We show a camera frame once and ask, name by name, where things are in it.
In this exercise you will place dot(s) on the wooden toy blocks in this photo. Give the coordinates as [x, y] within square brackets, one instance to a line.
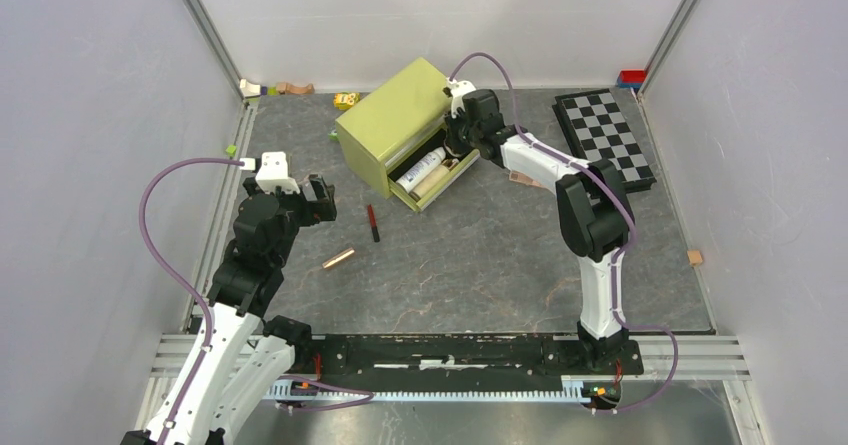
[251, 90]

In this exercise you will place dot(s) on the red black lip pencil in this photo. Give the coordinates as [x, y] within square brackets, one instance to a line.
[373, 223]

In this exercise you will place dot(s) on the small wooden cube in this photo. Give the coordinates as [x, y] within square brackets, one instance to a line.
[695, 258]

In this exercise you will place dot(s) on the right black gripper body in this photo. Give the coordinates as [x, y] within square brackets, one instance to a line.
[462, 134]

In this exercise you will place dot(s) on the white plastic bottle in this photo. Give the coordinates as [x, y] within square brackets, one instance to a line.
[421, 169]

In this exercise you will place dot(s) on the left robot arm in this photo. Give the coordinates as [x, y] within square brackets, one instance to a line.
[237, 354]

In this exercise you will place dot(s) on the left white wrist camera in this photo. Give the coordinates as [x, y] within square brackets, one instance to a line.
[271, 175]

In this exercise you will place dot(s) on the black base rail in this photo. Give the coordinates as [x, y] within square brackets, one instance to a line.
[487, 362]

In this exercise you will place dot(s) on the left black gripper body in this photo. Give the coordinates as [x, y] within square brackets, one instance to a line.
[300, 211]

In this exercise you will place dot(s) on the rose gold lipstick tube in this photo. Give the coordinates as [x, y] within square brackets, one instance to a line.
[338, 258]

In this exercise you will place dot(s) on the yellow toy car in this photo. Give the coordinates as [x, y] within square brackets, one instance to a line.
[346, 100]

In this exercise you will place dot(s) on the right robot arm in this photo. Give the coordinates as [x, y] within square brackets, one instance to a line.
[594, 214]

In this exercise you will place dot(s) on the black white checkerboard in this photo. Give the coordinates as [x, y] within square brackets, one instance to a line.
[595, 128]

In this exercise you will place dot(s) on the green metal drawer box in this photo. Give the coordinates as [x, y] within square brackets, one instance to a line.
[397, 126]

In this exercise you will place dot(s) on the pink eyeshadow palette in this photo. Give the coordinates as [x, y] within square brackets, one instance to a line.
[523, 179]

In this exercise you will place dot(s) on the red blue blocks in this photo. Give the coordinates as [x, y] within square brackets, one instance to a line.
[631, 78]

